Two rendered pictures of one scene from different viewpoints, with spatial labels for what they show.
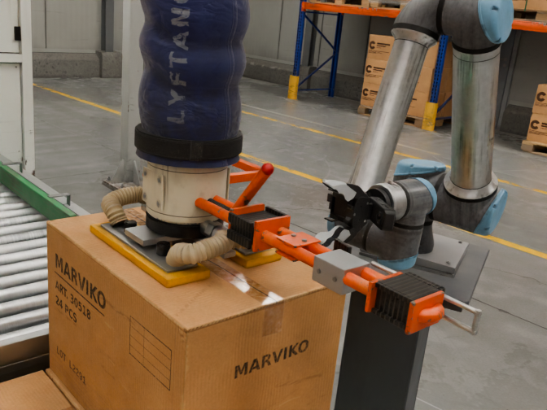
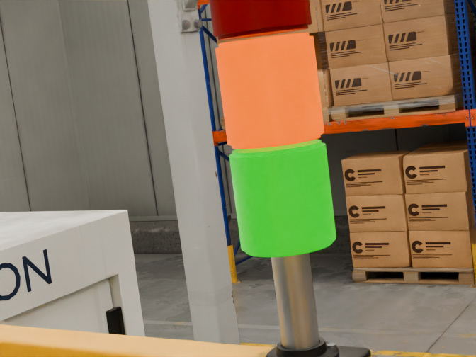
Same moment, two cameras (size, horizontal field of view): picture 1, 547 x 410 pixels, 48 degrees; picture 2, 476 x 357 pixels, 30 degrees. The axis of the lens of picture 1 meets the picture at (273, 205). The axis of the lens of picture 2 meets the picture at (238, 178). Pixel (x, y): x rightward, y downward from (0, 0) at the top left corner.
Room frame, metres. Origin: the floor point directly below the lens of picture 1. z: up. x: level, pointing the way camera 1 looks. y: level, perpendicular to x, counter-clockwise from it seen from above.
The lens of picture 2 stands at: (1.74, 1.72, 2.26)
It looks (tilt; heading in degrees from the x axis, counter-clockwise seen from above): 7 degrees down; 347
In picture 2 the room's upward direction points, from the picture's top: 7 degrees counter-clockwise
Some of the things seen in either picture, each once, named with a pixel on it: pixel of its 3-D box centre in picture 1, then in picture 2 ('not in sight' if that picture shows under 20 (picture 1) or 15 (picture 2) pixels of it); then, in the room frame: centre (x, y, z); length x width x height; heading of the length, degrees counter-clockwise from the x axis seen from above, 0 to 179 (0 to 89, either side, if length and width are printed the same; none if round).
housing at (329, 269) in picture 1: (340, 271); not in sight; (0.94, -0.12, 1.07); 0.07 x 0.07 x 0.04; 42
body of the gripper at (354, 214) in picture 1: (356, 206); not in sight; (1.29, -0.18, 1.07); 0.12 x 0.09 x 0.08; 132
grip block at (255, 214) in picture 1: (258, 226); not in sight; (1.10, 0.02, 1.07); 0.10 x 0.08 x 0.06; 132
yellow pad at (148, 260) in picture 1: (146, 242); not in sight; (1.22, 0.26, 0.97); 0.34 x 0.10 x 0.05; 42
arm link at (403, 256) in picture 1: (396, 241); not in sight; (1.41, -0.30, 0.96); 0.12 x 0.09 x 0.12; 55
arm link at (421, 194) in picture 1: (408, 199); not in sight; (1.39, -0.31, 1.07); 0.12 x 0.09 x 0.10; 132
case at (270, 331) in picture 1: (184, 328); not in sight; (1.27, 0.18, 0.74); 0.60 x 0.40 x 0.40; 43
